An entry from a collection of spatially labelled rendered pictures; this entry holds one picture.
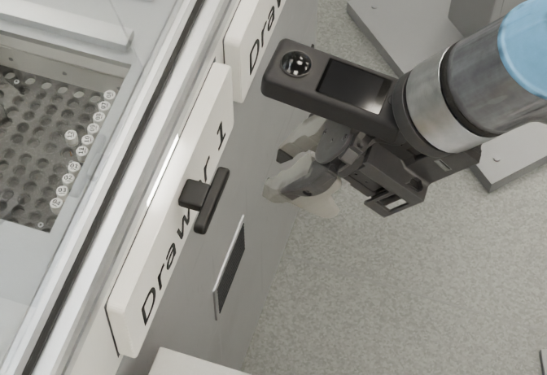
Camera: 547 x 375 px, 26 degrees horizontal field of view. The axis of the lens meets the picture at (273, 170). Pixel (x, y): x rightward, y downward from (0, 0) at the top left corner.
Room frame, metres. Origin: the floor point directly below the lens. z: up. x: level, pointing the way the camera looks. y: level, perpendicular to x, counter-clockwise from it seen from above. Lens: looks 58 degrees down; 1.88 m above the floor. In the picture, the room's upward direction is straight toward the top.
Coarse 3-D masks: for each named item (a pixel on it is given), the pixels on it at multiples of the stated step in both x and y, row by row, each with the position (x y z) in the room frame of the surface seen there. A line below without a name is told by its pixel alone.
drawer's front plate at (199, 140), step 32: (224, 64) 0.72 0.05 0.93; (224, 96) 0.70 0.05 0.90; (192, 128) 0.65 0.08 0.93; (224, 128) 0.70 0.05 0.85; (192, 160) 0.62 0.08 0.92; (160, 192) 0.57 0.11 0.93; (160, 224) 0.54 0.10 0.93; (192, 224) 0.60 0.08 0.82; (128, 256) 0.50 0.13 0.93; (160, 256) 0.53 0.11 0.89; (128, 288) 0.47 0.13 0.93; (128, 320) 0.45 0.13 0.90; (128, 352) 0.45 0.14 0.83
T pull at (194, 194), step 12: (192, 180) 0.60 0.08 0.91; (216, 180) 0.60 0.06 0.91; (192, 192) 0.58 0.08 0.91; (204, 192) 0.58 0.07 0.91; (216, 192) 0.58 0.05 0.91; (180, 204) 0.57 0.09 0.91; (192, 204) 0.57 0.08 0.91; (204, 204) 0.57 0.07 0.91; (216, 204) 0.57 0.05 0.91; (204, 216) 0.56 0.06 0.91; (204, 228) 0.54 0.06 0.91
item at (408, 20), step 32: (352, 0) 1.57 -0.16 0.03; (384, 0) 1.56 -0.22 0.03; (416, 0) 1.56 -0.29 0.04; (448, 0) 1.56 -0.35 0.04; (480, 0) 1.44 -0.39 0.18; (512, 0) 1.43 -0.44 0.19; (384, 32) 1.48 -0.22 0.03; (416, 32) 1.48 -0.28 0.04; (448, 32) 1.48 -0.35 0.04; (416, 64) 1.40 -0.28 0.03; (544, 128) 1.25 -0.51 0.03; (480, 160) 1.18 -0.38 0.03; (512, 160) 1.18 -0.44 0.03; (544, 160) 1.19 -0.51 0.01
